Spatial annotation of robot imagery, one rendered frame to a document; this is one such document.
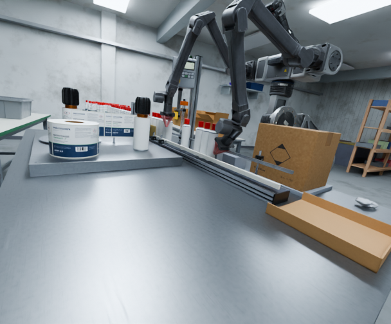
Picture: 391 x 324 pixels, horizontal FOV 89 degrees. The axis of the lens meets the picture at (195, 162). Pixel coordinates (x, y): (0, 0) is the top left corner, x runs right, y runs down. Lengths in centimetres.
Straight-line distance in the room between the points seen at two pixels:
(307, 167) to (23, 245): 96
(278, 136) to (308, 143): 14
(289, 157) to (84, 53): 544
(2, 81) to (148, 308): 591
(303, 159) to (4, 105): 291
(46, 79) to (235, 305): 579
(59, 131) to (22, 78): 504
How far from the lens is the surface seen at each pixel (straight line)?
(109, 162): 97
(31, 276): 49
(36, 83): 595
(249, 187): 87
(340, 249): 67
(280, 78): 135
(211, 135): 106
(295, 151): 100
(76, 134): 97
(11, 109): 303
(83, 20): 606
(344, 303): 53
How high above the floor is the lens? 114
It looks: 15 degrees down
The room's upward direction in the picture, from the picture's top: 7 degrees clockwise
